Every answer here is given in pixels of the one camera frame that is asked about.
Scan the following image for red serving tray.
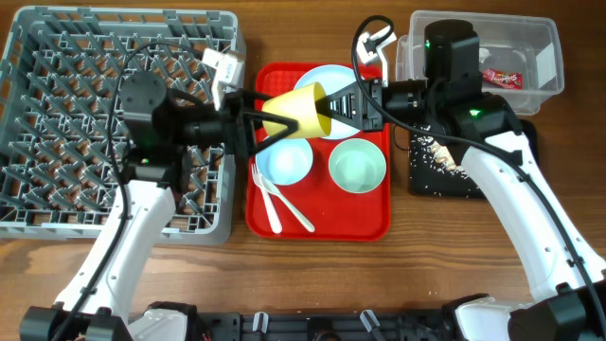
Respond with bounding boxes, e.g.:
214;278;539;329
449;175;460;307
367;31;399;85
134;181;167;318
245;63;392;242

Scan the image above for green bowl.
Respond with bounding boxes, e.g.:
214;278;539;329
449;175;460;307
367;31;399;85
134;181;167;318
329;138;387;194

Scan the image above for yellow plastic cup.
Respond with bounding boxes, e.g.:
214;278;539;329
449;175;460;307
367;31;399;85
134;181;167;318
262;82;332;138

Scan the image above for light blue plate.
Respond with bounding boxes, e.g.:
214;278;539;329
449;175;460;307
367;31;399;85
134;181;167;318
294;64;359;140

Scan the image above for white plastic fork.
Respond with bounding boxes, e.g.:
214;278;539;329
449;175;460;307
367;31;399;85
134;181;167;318
251;164;282;234

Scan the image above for clear plastic bin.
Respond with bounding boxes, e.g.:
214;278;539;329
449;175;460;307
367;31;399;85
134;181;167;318
395;10;564;116

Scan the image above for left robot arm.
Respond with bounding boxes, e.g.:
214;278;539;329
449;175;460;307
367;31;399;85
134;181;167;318
19;71;300;340

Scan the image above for grey dishwasher rack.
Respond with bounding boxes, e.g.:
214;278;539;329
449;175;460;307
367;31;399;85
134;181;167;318
1;6;246;241

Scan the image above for rice and food scraps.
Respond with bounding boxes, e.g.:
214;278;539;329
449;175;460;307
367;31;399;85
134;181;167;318
409;134;474;195

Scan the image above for white napkin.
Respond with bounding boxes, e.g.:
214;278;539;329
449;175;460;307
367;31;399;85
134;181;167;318
479;47;490;63

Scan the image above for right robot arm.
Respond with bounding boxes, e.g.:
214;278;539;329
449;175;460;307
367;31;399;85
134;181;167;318
316;19;605;340

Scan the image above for black waste tray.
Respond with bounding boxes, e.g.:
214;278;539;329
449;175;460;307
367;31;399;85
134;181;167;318
408;118;539;199

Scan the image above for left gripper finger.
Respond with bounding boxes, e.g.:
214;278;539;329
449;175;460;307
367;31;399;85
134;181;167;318
241;89;273;105
241;109;298;158

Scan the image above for white plastic spoon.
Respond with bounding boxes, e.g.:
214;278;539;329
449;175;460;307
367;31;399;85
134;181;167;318
260;175;315;233

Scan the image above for red snack wrapper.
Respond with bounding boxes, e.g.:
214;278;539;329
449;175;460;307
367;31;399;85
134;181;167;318
482;68;523;90

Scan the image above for light blue bowl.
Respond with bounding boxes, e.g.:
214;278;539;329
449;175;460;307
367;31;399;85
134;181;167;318
255;138;313;186

